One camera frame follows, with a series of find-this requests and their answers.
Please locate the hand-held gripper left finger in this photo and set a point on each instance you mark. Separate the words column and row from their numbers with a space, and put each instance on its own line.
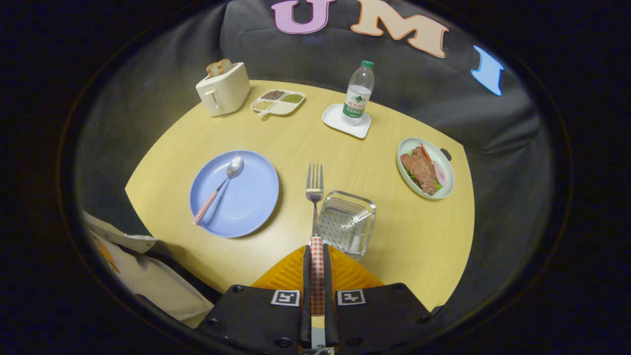
column 306, row 296

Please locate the green lettuce leaf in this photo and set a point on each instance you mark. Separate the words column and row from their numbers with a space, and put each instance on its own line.
column 438, row 185

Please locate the person's cream clothing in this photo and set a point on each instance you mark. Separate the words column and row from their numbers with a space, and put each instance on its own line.
column 157, row 286

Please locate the large brown meat piece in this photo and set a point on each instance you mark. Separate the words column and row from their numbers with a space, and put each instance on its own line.
column 419, row 175

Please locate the toasted bread slice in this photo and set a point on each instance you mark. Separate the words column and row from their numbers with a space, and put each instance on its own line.
column 225, row 65
column 213, row 69

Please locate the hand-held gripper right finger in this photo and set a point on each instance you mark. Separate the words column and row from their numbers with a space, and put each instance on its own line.
column 329, row 296

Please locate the blue round plate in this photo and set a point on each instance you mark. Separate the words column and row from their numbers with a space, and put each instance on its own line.
column 251, row 197

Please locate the orange carrot strip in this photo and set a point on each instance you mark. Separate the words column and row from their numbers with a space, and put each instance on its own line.
column 426, row 151

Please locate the cream toaster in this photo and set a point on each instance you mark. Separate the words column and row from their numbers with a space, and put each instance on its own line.
column 227, row 91

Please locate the small brown meat piece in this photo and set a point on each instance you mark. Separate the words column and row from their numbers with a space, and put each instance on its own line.
column 424, row 158

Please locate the clear green-capped water bottle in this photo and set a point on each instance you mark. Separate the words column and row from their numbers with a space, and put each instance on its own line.
column 357, row 96

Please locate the metal perforated drain basket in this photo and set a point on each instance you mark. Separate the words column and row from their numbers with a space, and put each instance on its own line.
column 345, row 224

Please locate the white square coaster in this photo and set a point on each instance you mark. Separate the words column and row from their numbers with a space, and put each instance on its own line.
column 333, row 117

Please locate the pink ham slice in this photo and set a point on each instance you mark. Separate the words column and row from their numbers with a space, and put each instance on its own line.
column 439, row 173

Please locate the white divided bean dish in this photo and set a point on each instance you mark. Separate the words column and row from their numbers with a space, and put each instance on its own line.
column 283, row 106

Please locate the black round table grommet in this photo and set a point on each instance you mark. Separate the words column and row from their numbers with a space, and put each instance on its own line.
column 445, row 154

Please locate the pale green food plate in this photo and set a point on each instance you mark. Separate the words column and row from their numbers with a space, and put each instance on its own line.
column 406, row 145

